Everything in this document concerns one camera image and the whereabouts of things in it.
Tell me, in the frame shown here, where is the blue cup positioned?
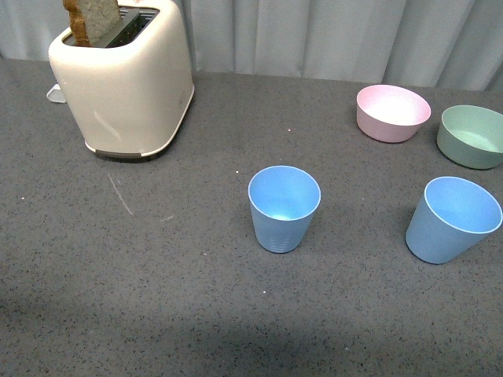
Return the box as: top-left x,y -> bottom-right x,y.
248,166 -> 321,254
405,176 -> 502,265

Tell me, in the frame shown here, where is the pink bowl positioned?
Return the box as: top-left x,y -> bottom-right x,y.
356,84 -> 431,143

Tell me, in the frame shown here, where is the cream white toaster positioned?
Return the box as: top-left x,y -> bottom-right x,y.
49,1 -> 194,158

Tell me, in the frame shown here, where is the toaster lever knob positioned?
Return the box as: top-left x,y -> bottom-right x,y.
46,84 -> 66,104

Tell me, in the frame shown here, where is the green bowl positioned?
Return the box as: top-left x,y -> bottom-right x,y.
436,104 -> 502,170

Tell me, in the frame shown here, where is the slice of toast bread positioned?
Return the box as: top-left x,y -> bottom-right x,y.
62,0 -> 121,47

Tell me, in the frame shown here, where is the grey curtain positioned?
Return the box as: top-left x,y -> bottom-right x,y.
0,0 -> 503,92

